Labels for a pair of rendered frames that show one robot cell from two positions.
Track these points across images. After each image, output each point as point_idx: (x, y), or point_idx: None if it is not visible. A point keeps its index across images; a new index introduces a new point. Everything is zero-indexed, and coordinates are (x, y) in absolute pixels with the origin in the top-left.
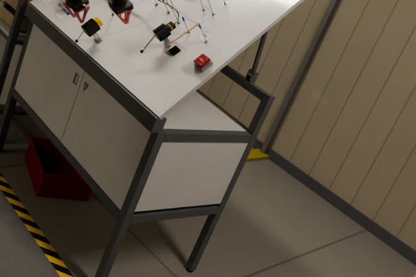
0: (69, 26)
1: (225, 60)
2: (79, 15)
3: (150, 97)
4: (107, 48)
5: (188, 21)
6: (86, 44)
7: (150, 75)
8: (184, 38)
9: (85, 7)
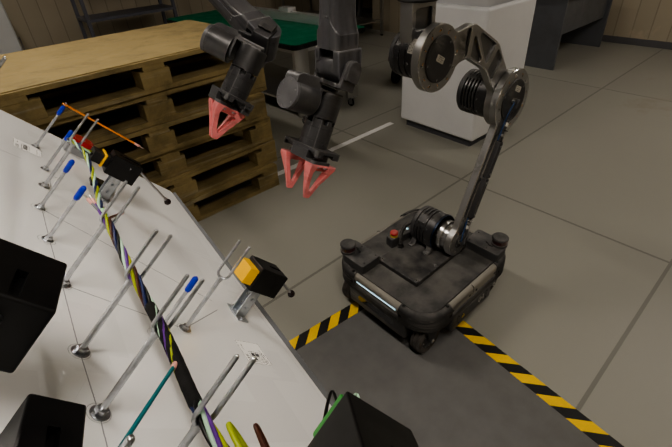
0: (318, 408)
1: (39, 128)
2: (297, 165)
3: (171, 202)
4: (219, 285)
5: (23, 170)
6: (263, 327)
7: (160, 209)
8: (65, 175)
9: (290, 148)
